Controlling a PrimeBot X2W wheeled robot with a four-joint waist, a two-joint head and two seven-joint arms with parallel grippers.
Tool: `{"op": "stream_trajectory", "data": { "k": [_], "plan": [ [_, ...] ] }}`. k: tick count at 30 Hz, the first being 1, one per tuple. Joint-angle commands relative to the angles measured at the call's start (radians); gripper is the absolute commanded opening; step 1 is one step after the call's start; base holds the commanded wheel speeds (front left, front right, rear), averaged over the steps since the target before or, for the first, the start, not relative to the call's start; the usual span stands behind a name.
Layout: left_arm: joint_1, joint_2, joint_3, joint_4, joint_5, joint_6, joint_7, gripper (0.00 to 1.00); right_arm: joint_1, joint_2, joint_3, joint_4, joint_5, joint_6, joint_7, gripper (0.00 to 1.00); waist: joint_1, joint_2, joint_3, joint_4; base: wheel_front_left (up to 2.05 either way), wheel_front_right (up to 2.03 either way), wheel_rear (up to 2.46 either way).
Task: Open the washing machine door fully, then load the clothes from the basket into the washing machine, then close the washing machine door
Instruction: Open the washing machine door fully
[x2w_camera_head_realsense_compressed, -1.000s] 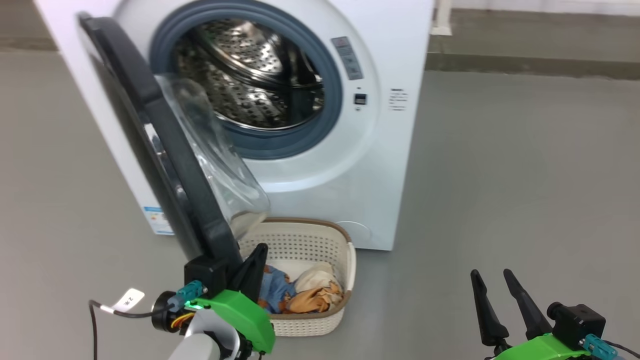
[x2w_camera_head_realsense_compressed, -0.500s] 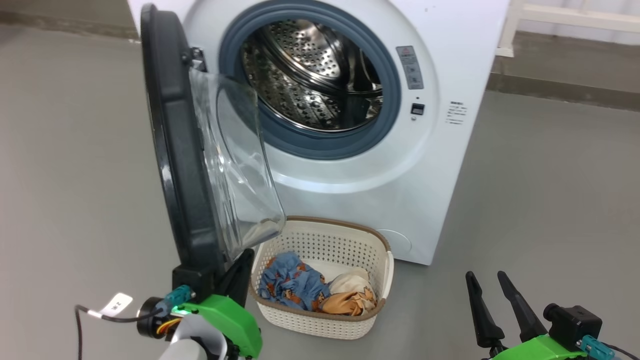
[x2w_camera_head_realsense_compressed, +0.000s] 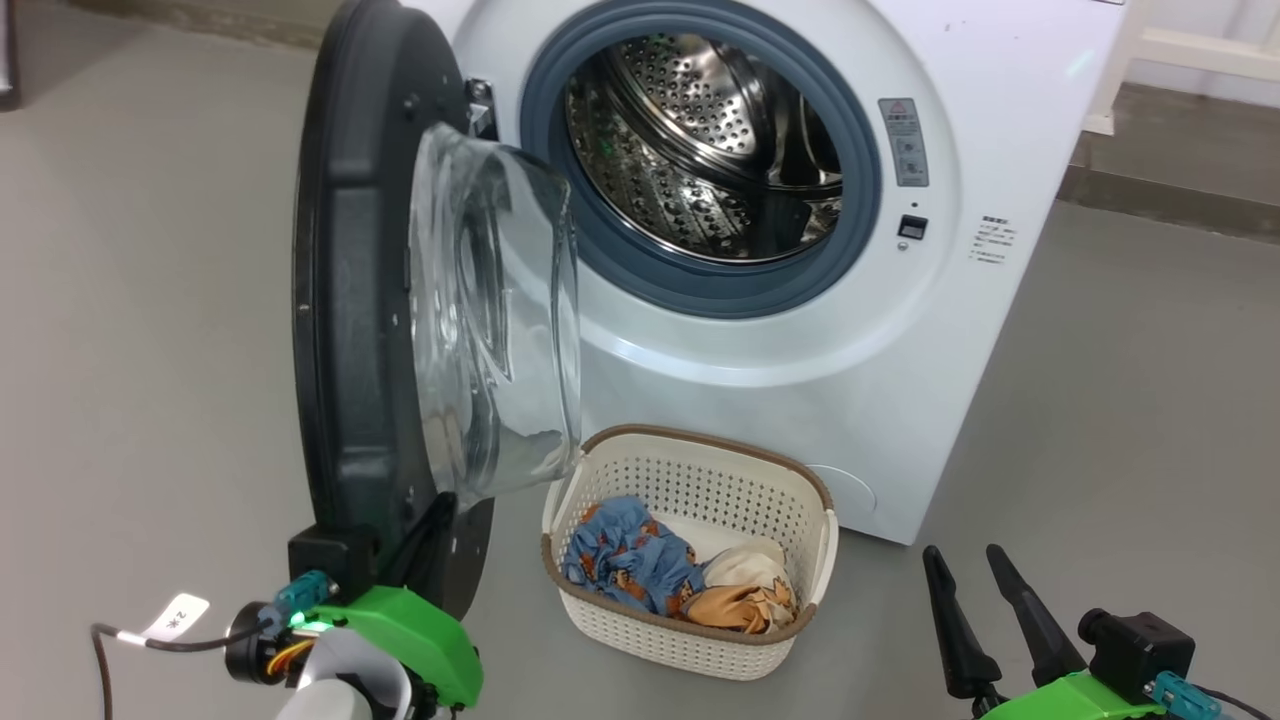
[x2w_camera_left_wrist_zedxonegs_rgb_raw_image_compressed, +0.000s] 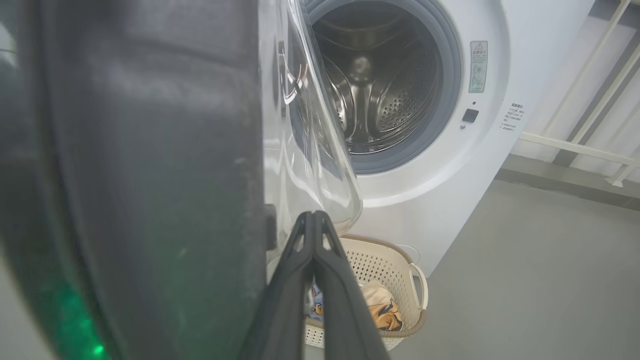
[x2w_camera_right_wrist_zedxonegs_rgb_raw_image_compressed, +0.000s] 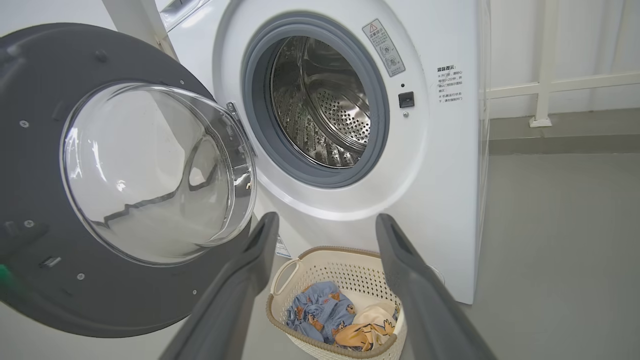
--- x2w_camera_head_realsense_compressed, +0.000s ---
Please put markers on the grey rubber door gasket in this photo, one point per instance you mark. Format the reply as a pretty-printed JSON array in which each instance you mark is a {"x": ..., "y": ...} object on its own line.
[{"x": 545, "y": 150}]

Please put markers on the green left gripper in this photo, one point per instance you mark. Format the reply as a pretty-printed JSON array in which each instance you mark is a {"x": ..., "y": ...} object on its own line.
[{"x": 420, "y": 630}]

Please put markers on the round white filter cover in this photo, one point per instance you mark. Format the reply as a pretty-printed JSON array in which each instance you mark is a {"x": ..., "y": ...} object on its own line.
[{"x": 850, "y": 490}]

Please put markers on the blue cartoon print garment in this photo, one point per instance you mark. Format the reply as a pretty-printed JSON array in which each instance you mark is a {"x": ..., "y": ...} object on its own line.
[{"x": 625, "y": 555}]

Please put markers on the black round washer door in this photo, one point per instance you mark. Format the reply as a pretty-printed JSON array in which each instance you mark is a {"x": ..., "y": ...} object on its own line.
[{"x": 350, "y": 300}]

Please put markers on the white furniture frame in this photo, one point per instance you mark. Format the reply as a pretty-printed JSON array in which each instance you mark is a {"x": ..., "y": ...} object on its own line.
[{"x": 1200, "y": 50}]

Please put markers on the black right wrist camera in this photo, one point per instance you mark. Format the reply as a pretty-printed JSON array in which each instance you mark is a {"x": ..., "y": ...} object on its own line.
[{"x": 1140, "y": 650}]

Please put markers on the grey warning label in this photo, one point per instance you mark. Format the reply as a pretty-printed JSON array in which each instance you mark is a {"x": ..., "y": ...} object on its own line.
[{"x": 904, "y": 142}]

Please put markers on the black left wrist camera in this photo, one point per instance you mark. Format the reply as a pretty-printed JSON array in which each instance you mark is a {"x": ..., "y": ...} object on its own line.
[{"x": 330, "y": 560}]

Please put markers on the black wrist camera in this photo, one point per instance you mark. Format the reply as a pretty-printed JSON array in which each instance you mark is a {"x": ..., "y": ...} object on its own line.
[
  {"x": 1140, "y": 650},
  {"x": 330, "y": 560}
]

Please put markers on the stainless steel washing machine drum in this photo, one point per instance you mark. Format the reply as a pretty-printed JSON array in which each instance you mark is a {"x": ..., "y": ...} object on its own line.
[{"x": 690, "y": 130}]

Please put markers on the cream orange cartoon garment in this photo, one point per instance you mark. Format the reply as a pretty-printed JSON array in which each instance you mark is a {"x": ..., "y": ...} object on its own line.
[{"x": 745, "y": 600}]

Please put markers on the white front-load washing machine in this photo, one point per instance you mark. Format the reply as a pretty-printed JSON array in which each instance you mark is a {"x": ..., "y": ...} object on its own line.
[{"x": 900, "y": 380}]

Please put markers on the cream perforated laundry basket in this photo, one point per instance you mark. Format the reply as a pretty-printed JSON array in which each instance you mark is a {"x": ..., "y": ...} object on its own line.
[{"x": 700, "y": 480}]

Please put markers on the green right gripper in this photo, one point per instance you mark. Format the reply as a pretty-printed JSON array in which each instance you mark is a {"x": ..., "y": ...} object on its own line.
[{"x": 1070, "y": 700}]

